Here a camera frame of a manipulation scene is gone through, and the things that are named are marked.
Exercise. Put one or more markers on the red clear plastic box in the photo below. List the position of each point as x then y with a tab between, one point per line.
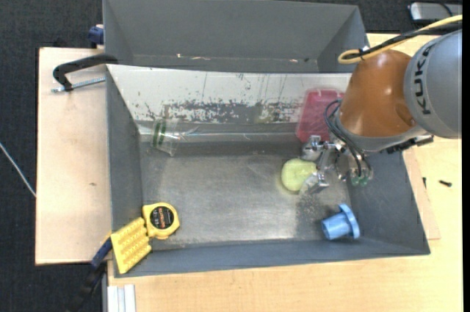
315	112

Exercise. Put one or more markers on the small black screw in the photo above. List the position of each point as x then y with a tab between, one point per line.
445	183

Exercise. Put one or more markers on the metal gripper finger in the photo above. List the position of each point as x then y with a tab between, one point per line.
318	182
312	148

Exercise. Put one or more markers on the black cylinder on white bracket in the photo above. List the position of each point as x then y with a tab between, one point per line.
404	146

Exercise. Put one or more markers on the clear cup with green stripes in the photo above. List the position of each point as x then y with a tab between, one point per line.
164	136

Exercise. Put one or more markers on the yellow studded flat block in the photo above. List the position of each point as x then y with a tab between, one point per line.
130	246

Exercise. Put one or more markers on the grey metal bin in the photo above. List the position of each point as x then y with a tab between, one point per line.
227	189

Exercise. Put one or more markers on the yellow tape measure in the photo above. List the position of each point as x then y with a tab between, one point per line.
161	219

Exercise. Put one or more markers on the yellow-green soft round thing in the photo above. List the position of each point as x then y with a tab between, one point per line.
293	174

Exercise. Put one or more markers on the blue plastic flanged cylinder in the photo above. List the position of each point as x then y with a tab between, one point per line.
339	224

